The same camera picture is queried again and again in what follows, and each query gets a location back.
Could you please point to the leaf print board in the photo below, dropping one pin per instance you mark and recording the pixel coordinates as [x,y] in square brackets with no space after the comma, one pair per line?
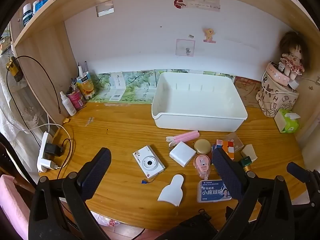
[195,71]
[140,87]

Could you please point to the clear adhesive hook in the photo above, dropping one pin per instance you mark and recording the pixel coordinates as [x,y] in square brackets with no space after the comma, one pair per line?
[105,6]

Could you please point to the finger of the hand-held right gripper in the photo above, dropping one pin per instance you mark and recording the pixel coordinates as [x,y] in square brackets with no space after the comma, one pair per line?
[296,171]

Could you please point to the white plug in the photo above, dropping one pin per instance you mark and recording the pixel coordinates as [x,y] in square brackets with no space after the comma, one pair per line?
[53,165]

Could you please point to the white plastic bin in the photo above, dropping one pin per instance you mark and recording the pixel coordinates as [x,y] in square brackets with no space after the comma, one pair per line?
[200,105]

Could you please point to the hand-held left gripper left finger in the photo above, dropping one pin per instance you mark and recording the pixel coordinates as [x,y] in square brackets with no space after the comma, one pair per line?
[97,170]

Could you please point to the pink round box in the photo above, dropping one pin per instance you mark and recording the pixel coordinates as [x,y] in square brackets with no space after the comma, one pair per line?
[275,75]

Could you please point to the blue bottle white cap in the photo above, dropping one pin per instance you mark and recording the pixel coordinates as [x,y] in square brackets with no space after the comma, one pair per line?
[38,6]

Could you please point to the green tissue pack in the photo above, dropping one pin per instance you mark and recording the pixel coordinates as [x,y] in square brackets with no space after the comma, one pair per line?
[287,125]

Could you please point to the red wall sticker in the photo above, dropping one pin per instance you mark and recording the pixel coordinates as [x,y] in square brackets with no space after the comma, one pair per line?
[178,3]

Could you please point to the white power strip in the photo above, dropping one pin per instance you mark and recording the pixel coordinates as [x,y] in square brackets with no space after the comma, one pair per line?
[42,160]

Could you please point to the white lace curtain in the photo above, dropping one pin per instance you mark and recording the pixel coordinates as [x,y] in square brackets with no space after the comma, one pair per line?
[15,105]

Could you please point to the white power adapter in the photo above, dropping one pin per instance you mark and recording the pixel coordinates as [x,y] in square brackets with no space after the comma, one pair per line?
[182,153]

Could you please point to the pink cloth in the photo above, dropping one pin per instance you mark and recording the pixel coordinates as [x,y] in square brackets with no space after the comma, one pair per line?
[12,205]

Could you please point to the brown-haired doll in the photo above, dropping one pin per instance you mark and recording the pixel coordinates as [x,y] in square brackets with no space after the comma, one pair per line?
[292,60]

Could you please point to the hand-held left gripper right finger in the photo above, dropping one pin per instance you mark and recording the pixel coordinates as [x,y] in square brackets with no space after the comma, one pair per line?
[225,170]

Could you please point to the white plastic scraper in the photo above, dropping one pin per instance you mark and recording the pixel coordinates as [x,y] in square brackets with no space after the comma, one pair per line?
[172,192]

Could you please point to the white tube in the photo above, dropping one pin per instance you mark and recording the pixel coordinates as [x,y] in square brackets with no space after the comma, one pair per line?
[80,70]

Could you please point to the brown print board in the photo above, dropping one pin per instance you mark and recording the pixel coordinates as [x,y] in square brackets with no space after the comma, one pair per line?
[246,92]

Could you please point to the gold round compact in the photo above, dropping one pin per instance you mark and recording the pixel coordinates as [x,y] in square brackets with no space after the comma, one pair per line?
[203,146]

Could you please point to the pink can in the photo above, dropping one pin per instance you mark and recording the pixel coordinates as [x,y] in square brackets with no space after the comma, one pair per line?
[76,100]

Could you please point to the clear floss box blue label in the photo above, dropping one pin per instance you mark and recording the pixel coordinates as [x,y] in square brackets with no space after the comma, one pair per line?
[210,192]

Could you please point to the white compact camera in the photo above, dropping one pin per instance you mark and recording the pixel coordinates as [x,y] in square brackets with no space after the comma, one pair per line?
[147,162]

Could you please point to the pink correction tape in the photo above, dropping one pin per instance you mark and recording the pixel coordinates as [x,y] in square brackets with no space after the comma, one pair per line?
[201,163]

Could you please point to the white charger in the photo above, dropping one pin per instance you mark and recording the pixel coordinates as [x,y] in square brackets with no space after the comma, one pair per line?
[293,84]

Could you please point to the leaf print box white label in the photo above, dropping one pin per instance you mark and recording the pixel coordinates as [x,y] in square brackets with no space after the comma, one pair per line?
[110,87]

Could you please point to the yellow hanging device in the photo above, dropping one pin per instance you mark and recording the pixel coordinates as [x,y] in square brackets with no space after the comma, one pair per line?
[15,71]

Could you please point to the pink square sticker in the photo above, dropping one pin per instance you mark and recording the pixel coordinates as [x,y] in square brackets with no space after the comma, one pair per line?
[185,47]

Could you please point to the black plug adapter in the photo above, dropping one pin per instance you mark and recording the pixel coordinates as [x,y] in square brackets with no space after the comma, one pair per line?
[52,150]

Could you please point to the orange juice carton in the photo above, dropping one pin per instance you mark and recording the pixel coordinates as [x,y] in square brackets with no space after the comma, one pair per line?
[86,87]

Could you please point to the beige block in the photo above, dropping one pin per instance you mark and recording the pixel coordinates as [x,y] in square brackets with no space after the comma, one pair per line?
[248,152]

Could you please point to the white red plastic bag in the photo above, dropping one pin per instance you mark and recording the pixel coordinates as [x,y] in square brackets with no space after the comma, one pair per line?
[110,221]

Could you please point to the colourful puzzle cube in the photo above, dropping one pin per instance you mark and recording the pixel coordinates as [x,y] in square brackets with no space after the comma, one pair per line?
[226,147]

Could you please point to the pink hair roller clip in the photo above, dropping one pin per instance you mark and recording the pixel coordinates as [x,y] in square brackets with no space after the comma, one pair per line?
[186,135]

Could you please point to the printed canvas bag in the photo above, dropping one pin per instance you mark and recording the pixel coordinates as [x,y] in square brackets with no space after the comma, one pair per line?
[270,100]

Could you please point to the paper note strip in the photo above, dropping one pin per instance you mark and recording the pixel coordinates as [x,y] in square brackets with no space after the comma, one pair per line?
[202,2]

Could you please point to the yellow pony sticker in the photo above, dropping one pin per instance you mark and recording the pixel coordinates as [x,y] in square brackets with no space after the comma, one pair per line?
[209,34]

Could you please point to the small yellow scrap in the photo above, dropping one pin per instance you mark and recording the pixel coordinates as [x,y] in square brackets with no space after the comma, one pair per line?
[65,120]

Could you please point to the clear plastic box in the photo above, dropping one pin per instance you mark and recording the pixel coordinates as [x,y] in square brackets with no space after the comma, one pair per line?
[236,140]

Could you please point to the wooden shelf unit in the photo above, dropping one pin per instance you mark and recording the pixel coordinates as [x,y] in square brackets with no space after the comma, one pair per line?
[45,55]

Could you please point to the white spray bottle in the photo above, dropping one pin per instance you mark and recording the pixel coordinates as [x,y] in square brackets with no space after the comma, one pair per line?
[68,106]

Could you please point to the dark bottle white cap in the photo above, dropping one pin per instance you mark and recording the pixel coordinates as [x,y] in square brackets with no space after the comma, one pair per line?
[27,15]

